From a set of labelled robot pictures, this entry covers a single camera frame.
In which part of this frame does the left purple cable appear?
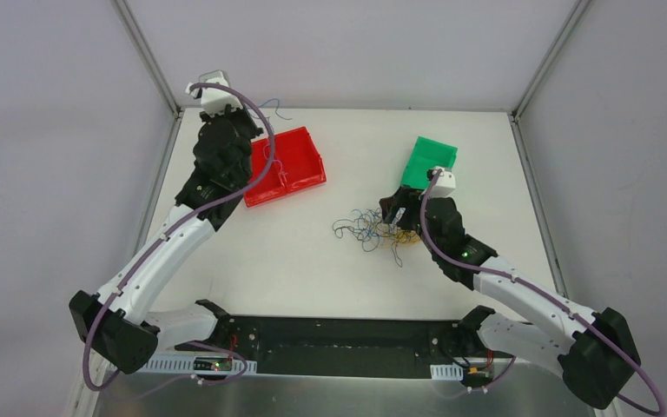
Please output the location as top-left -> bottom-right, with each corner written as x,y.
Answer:
82,82 -> 277,393

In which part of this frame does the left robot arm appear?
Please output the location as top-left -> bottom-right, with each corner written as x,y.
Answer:
69,108 -> 262,374

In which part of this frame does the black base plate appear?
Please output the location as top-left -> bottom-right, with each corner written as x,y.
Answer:
204,315 -> 489,379

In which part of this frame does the wire bundle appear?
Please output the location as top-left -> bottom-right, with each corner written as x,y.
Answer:
332,207 -> 426,268

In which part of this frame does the green bin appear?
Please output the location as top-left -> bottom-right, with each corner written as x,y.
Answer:
400,136 -> 458,189

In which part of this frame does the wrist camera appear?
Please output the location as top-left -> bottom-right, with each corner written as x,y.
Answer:
186,69 -> 243,116
426,166 -> 456,198

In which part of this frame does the red double bin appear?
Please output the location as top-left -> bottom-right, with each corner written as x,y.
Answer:
244,127 -> 327,208

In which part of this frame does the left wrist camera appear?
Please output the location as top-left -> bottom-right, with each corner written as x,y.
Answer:
186,69 -> 243,116

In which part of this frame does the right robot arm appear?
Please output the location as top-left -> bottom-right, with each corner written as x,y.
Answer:
379,187 -> 641,409

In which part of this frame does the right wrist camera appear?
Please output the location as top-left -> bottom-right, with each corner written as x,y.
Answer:
426,166 -> 456,198

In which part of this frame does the blue wire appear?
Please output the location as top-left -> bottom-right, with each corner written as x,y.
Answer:
253,97 -> 294,180

